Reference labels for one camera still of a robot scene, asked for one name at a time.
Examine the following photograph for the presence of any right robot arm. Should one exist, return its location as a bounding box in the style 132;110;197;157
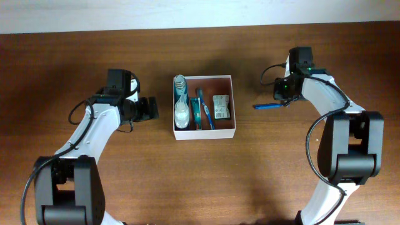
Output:
274;47;384;224

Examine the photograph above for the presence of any teal mouthwash bottle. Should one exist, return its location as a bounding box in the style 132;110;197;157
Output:
174;74;189;104

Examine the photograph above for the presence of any clear hand soap pump bottle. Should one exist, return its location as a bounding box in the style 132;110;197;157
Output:
174;94;190;129

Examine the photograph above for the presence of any red green toothpaste tube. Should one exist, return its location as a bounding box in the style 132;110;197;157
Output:
190;97;202;130

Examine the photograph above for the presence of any green soap box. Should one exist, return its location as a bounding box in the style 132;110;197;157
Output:
212;95;231;119

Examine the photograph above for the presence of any blue white toothbrush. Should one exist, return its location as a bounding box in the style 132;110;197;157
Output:
196;88;215;130

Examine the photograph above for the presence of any white cardboard box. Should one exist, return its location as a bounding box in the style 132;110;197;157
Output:
172;75;236;140

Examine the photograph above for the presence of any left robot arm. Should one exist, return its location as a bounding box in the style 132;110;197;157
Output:
28;69;159;224

